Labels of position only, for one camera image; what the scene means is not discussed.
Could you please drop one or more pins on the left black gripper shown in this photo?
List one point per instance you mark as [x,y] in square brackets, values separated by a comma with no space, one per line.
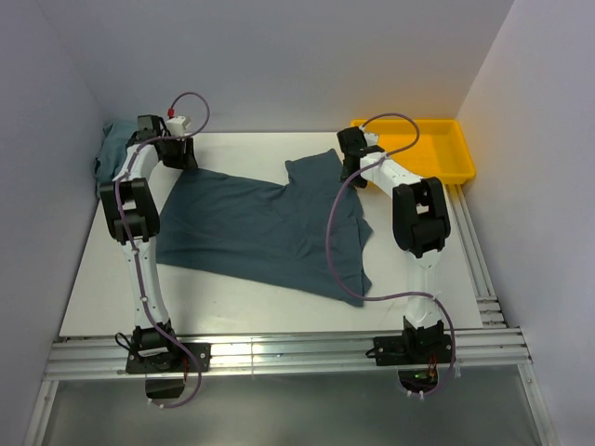
[187,159]

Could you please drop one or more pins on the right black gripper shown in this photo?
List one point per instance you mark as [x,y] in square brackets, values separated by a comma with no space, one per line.
[357,181]

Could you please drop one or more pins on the dark teal t-shirt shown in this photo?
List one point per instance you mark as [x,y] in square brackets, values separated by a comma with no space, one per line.
[265,232]

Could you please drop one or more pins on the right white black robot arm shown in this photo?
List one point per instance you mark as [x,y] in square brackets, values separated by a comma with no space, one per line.
[420,227]

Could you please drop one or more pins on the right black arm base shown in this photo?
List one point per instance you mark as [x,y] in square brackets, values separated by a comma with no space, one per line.
[424,361]

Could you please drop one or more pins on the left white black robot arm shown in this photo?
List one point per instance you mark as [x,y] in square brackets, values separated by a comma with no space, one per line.
[133,221]

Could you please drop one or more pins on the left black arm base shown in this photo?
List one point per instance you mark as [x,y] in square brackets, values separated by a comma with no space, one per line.
[165,374]

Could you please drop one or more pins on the light blue crumpled t-shirt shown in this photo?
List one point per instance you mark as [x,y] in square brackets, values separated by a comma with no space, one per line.
[112,153]

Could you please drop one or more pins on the yellow plastic tray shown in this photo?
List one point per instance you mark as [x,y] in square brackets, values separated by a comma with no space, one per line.
[441,151]

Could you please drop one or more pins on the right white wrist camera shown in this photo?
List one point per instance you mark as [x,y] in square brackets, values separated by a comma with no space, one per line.
[371,139]

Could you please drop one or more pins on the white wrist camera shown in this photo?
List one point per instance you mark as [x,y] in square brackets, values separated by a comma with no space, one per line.
[371,139]
[177,125]

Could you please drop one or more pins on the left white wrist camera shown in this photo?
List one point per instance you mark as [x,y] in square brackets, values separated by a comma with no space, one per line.
[177,125]

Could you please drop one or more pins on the aluminium front rail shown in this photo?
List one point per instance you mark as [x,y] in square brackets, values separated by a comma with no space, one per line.
[101,359]

